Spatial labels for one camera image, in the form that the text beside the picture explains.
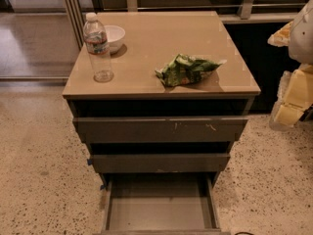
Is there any top drawer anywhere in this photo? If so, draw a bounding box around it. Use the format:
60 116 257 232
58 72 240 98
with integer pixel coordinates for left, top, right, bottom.
73 117 247 143

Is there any metal window frame rail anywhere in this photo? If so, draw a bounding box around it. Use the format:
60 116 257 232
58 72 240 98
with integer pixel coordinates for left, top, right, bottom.
64 0 309 42

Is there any middle drawer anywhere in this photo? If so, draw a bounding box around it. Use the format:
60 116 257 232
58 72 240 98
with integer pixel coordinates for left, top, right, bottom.
88 154 230 173

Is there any open bottom drawer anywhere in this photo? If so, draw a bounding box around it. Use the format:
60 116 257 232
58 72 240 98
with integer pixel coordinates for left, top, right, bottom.
96 173 231 235

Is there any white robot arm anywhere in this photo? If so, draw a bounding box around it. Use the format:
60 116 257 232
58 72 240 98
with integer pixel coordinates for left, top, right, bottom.
268 0 313 131

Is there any brown drawer cabinet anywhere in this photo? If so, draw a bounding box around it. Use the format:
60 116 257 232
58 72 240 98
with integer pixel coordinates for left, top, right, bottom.
62 11 262 235

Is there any clear plastic water bottle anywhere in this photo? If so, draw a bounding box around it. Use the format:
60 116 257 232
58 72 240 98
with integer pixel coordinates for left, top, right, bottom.
83 13 113 82

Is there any green jalapeno chip bag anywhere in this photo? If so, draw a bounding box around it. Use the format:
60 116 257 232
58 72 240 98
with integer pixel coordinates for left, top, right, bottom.
155 54 226 87

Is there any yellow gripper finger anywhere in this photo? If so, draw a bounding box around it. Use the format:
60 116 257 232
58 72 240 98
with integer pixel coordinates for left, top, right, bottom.
269 64 313 131
267 22 292 47

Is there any white bowl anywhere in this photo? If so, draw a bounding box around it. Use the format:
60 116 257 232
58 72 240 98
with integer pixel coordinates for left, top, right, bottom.
105 25 125 54

